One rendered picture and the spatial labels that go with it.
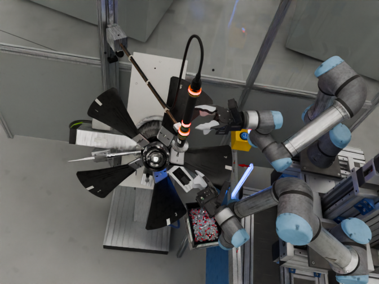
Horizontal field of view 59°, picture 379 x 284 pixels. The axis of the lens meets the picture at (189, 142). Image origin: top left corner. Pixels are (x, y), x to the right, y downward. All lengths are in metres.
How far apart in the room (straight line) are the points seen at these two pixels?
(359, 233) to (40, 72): 1.97
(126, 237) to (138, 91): 1.20
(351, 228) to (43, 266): 1.93
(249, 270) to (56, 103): 1.76
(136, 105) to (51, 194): 1.32
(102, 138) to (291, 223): 0.93
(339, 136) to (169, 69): 0.89
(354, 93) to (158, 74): 0.86
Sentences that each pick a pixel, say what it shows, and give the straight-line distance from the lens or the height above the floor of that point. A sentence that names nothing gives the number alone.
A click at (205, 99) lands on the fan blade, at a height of 1.43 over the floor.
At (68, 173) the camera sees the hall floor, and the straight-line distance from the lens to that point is 2.83.
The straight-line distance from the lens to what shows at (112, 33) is 1.69.
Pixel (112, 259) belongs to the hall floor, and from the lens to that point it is 2.54.
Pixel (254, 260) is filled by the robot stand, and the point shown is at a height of 0.21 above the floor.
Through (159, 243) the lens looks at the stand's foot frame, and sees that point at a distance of 2.50.
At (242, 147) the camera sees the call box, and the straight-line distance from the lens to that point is 1.83.
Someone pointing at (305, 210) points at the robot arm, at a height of 1.50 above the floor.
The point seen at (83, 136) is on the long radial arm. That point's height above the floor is 1.12.
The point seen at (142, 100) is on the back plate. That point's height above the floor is 1.19.
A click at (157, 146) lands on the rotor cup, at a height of 1.27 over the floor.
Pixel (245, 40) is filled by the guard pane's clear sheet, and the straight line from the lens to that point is 1.94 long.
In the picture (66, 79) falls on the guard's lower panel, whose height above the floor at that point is 0.80.
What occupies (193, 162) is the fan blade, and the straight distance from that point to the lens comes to 1.50.
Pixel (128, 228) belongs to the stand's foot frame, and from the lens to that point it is 2.52.
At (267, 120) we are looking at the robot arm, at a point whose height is 1.49.
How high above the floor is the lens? 2.46
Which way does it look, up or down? 55 degrees down
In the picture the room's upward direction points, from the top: 17 degrees clockwise
